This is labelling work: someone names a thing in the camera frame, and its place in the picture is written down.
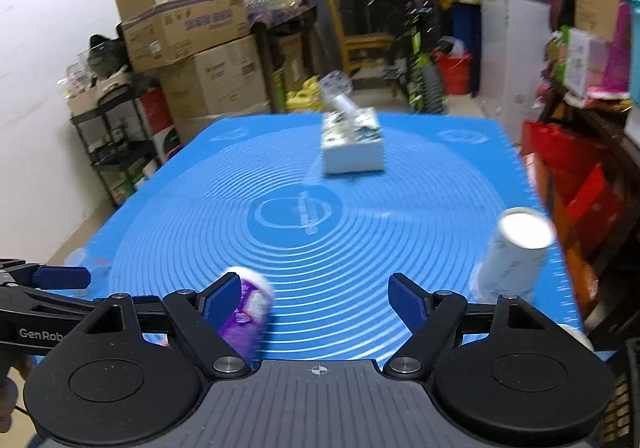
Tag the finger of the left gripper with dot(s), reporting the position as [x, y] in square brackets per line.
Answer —
[61, 277]

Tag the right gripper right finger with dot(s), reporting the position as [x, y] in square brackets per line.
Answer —
[432, 319]

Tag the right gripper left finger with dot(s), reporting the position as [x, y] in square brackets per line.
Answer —
[195, 319]

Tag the purple milk tea paper cup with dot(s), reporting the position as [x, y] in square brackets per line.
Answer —
[245, 328]

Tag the clear plastic cup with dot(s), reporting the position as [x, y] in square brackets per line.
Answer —
[97, 267]

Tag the white marble paper cup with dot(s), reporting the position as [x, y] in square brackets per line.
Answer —
[514, 257]

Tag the blue silicone baking mat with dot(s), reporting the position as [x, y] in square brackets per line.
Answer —
[251, 192]

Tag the black metal shelf rack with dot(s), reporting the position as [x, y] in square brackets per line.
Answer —
[126, 136]

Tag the white tissue box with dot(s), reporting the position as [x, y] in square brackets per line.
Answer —
[351, 139]

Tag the red gift bag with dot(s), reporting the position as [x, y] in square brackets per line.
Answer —
[568, 172]

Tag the lower cardboard box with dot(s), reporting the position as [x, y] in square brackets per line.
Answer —
[223, 82]

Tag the cardboard box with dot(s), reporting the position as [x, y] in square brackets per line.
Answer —
[159, 33]
[223, 82]

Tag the yellow toy truck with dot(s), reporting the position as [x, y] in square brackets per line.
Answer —
[306, 100]

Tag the red plastic bucket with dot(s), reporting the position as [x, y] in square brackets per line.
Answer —
[456, 73]

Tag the green black bicycle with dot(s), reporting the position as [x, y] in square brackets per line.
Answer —
[405, 50]

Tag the dark wooden side table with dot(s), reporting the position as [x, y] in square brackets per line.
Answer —
[622, 149]

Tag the upper cardboard box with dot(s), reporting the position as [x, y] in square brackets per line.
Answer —
[159, 33]

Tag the green white carton box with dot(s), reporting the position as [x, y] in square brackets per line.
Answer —
[585, 61]

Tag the white chest freezer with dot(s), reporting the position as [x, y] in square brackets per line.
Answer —
[514, 35]

